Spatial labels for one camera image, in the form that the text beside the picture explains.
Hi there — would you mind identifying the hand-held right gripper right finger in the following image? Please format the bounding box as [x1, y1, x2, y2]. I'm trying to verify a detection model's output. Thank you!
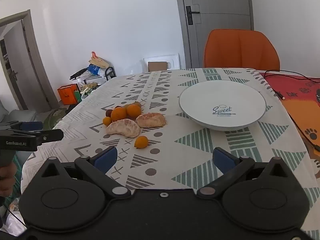
[197, 147, 291, 201]

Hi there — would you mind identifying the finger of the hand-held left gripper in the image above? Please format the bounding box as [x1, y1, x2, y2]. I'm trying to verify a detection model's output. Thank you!
[34, 128, 64, 146]
[0, 121, 43, 132]

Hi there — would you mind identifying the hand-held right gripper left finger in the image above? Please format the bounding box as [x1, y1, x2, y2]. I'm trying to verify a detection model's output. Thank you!
[40, 146, 131, 201]

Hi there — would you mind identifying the large orange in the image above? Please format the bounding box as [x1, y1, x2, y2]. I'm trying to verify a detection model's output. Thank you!
[111, 107, 128, 122]
[126, 104, 142, 118]

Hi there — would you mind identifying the white bowl with blue print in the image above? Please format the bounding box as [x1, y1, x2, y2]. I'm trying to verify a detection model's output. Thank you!
[179, 80, 267, 131]

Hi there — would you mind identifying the person's left hand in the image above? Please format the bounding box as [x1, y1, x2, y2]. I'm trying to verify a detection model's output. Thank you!
[0, 162, 16, 198]

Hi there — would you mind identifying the green floor rug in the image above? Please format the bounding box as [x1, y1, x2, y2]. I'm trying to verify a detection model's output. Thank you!
[43, 107, 76, 131]

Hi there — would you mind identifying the orange gift box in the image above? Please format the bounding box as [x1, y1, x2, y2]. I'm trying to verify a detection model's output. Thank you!
[57, 84, 79, 105]

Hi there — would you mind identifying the grey side door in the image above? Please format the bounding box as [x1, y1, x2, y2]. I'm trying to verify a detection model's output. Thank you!
[0, 9, 59, 111]

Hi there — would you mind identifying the blue and white bag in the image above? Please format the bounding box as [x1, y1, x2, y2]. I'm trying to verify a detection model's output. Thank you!
[87, 64, 107, 77]

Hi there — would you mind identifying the black storage rack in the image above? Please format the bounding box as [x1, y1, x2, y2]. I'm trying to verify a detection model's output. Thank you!
[69, 66, 117, 88]

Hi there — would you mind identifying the yellow paper bag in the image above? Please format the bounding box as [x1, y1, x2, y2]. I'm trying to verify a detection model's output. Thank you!
[88, 56, 111, 68]

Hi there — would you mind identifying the red and orange mat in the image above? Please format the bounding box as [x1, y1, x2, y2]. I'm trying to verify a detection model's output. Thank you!
[259, 71, 320, 161]

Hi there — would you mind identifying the brown cardboard box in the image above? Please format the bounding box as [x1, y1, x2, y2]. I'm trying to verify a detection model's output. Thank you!
[148, 61, 168, 73]

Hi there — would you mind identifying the white foam box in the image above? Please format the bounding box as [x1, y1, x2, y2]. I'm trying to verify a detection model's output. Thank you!
[143, 53, 181, 73]

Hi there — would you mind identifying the orange chair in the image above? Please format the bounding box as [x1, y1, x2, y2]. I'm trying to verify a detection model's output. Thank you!
[203, 29, 280, 72]

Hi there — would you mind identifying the black cable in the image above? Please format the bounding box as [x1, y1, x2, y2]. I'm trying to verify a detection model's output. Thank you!
[264, 69, 320, 152]

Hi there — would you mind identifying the black door handle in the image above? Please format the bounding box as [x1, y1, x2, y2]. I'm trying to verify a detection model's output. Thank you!
[186, 5, 200, 26]

